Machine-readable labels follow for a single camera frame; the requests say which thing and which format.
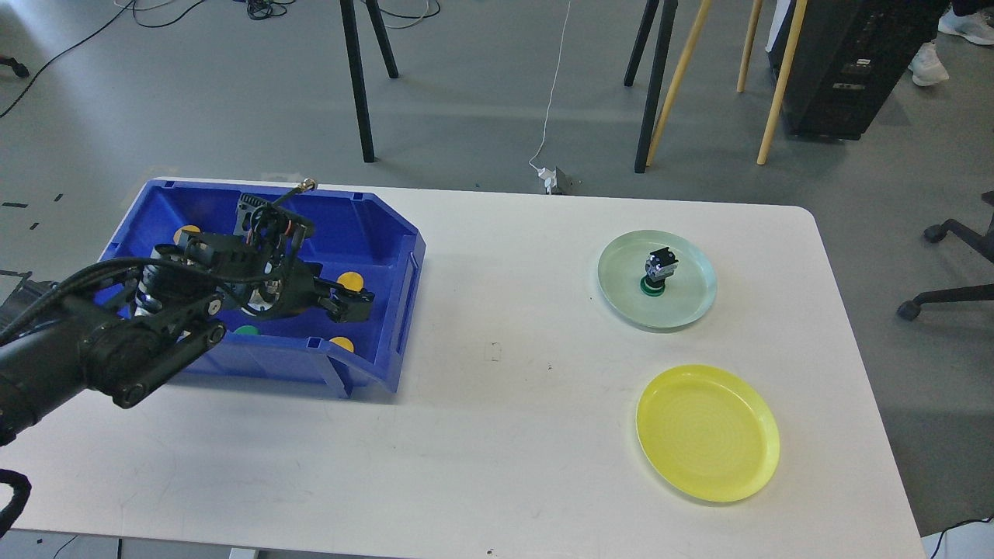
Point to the light green plate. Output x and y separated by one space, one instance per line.
689 293

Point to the black tripod legs right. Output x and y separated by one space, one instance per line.
659 16

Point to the white sneaker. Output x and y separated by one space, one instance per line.
926 68

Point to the green button front edge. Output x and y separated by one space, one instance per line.
247 331

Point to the black tripod leg left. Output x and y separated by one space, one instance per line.
355 63

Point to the yellow button front corner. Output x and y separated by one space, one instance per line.
344 343

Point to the black computer tower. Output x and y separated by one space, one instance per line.
849 57

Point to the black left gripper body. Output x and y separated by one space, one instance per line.
275 236

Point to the green push button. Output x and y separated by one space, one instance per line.
659 266

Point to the wooden easel legs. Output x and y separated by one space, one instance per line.
786 65

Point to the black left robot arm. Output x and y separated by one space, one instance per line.
125 326

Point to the blue plastic storage bin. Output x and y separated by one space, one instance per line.
353 231

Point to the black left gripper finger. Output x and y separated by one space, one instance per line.
346 309
326 287

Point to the yellow button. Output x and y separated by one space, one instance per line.
350 284
186 229

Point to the yellow plate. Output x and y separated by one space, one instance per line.
708 433

